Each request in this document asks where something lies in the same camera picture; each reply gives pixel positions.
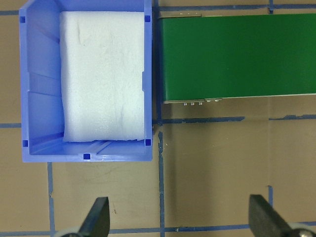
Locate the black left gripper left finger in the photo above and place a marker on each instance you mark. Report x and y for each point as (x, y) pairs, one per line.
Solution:
(97, 222)

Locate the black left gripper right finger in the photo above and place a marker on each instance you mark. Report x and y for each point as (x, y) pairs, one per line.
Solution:
(264, 221)

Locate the blue bin near left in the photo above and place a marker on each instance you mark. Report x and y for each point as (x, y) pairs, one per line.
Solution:
(42, 114)

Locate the white foam pad left bin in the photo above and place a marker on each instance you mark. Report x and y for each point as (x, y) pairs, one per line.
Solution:
(102, 61)

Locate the green conveyor belt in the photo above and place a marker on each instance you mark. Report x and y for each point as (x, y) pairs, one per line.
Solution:
(221, 57)

